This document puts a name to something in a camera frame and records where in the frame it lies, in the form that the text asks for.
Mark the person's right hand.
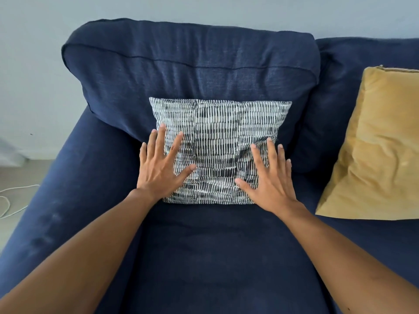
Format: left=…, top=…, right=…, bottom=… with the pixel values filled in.
left=234, top=137, right=307, bottom=215

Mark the person's left hand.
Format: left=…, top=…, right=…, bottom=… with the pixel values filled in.
left=136, top=123, right=198, bottom=204

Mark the black white patterned pillow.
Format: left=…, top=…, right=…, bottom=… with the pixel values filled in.
left=149, top=97, right=292, bottom=205

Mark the dark blue fabric sofa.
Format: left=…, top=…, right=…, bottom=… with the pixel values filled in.
left=0, top=17, right=419, bottom=314

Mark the mustard yellow velvet pillow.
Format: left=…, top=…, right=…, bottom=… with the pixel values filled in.
left=315, top=65, right=419, bottom=221

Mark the person's right forearm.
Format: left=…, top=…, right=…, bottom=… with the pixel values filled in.
left=281, top=205, right=419, bottom=314

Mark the person's left forearm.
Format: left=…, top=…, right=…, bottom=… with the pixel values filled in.
left=0, top=188, right=163, bottom=314

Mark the white cable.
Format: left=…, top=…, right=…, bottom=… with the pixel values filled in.
left=0, top=184, right=41, bottom=219

